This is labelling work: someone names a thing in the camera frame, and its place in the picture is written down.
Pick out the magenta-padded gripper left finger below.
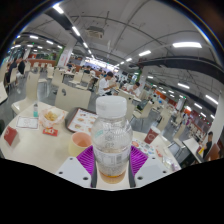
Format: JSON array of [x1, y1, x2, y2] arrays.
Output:
[[54, 144, 98, 189]]

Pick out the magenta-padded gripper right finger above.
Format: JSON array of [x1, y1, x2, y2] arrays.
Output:
[[128, 144, 173, 189]]

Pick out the clear bottle with amber drink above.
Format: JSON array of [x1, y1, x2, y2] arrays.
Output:
[[90, 95, 134, 185]]

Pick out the yellow cup with pink inside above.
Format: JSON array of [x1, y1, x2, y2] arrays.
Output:
[[68, 131, 94, 158]]

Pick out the red paper cup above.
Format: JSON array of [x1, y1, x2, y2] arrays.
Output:
[[143, 125, 161, 145]]

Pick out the clear plastic packet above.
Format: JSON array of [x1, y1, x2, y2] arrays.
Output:
[[159, 151, 178, 171]]

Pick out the dark tray with menu paper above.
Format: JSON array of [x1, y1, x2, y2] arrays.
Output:
[[64, 107, 99, 135]]

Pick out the red sauce packet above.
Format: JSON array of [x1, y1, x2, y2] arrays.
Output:
[[42, 127, 59, 137]]

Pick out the white dining table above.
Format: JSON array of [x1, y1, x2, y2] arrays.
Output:
[[182, 137, 204, 164], [0, 81, 9, 104]]

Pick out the paper food bag with fries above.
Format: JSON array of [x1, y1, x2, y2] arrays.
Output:
[[38, 106, 66, 129]]

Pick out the beige dining chairs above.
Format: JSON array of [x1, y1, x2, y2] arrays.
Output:
[[0, 63, 188, 134]]

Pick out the white printed paper sheet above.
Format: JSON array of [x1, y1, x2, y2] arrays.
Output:
[[15, 115, 40, 130]]

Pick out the small teal sanitizer bottle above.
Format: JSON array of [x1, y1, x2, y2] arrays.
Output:
[[32, 102, 40, 118]]

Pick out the person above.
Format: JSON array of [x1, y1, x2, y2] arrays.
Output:
[[97, 70, 118, 97], [4, 56, 19, 84], [199, 130, 214, 158], [127, 81, 142, 98]]

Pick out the small red box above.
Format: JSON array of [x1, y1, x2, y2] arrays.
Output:
[[3, 125, 19, 147]]

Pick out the ceiling light strips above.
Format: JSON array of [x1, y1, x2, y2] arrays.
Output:
[[9, 3, 221, 121]]

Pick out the ceiling air conditioner unit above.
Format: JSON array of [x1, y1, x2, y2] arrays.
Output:
[[84, 25, 105, 39]]

